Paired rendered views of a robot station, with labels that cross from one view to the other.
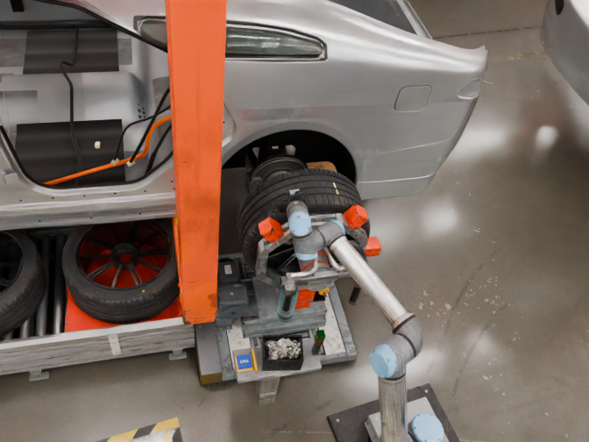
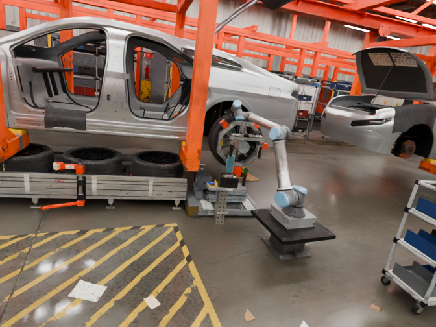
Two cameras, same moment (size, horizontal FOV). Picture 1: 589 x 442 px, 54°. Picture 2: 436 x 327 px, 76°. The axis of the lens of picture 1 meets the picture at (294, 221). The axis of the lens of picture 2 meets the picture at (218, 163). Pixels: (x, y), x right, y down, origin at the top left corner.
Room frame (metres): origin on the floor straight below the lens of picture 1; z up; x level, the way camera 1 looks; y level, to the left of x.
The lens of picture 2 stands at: (-1.53, -0.18, 1.56)
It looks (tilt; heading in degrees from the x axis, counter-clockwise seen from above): 17 degrees down; 5
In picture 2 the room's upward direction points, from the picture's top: 8 degrees clockwise
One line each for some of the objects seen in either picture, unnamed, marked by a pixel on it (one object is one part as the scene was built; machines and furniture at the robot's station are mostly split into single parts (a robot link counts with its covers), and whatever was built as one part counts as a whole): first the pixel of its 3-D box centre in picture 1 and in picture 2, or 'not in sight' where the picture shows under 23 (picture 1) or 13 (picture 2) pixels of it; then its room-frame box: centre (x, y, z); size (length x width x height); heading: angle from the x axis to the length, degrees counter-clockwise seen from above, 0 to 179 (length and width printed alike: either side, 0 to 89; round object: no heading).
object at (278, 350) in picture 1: (281, 352); (228, 180); (1.35, -0.06, 0.51); 0.20 x 0.14 x 0.13; 102
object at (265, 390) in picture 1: (267, 380); (220, 205); (1.33, -0.02, 0.21); 0.10 x 0.10 x 0.42; 21
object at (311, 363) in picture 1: (276, 360); (226, 186); (1.35, -0.05, 0.44); 0.43 x 0.17 x 0.03; 111
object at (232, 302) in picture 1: (227, 288); (200, 181); (1.83, 0.31, 0.26); 0.42 x 0.18 x 0.35; 21
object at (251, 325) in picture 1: (279, 302); (223, 193); (1.87, 0.00, 0.13); 0.50 x 0.36 x 0.10; 111
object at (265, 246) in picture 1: (310, 254); (239, 144); (1.73, -0.11, 0.85); 0.54 x 0.07 x 0.54; 111
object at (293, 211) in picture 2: not in sight; (294, 207); (1.05, -0.76, 0.45); 0.19 x 0.19 x 0.10
